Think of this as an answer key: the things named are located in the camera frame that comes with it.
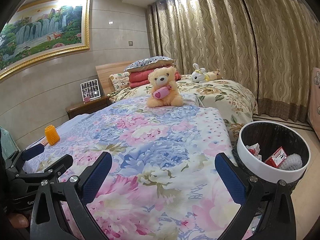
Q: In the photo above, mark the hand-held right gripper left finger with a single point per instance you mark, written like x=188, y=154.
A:
x=97, y=177

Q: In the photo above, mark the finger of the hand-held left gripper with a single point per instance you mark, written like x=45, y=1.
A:
x=32, y=152
x=60, y=165

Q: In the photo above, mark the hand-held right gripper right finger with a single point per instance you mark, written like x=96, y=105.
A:
x=230, y=177

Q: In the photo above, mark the white rimmed trash bin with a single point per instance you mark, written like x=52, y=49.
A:
x=243, y=162

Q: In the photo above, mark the white tissue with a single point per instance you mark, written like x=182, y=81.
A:
x=253, y=151

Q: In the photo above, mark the red white box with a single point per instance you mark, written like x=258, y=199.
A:
x=275, y=158

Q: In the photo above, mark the white foam net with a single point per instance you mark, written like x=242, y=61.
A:
x=291, y=162

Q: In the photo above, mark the person's left hand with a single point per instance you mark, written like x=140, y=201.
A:
x=18, y=220

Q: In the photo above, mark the small orange foam net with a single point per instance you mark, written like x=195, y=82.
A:
x=52, y=136

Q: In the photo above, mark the teal cloth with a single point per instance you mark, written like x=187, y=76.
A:
x=6, y=140

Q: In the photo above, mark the wooden nightstand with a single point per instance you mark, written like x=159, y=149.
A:
x=85, y=108

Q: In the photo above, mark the blue pink floral blanket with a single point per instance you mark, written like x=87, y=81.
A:
x=150, y=142

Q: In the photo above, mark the pink reed diffuser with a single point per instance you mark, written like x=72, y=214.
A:
x=86, y=100

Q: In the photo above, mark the beige floral quilt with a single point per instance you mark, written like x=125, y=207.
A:
x=220, y=92

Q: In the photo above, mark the wooden headboard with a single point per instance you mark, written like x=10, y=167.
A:
x=105, y=77

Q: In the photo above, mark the cream cartoon print pillow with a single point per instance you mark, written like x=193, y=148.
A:
x=120, y=80

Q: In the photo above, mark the white rabbit plush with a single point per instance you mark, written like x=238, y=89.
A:
x=198, y=76

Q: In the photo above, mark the folded red blanket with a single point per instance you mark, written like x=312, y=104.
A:
x=138, y=78

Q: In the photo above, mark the pink padded furniture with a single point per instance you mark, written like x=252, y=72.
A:
x=314, y=97

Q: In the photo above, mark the cream teddy bear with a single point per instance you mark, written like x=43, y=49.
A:
x=162, y=80

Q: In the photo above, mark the gold framed landscape painting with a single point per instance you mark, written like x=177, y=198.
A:
x=42, y=35

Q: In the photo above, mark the black white photo frame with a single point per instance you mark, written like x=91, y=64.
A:
x=91, y=88

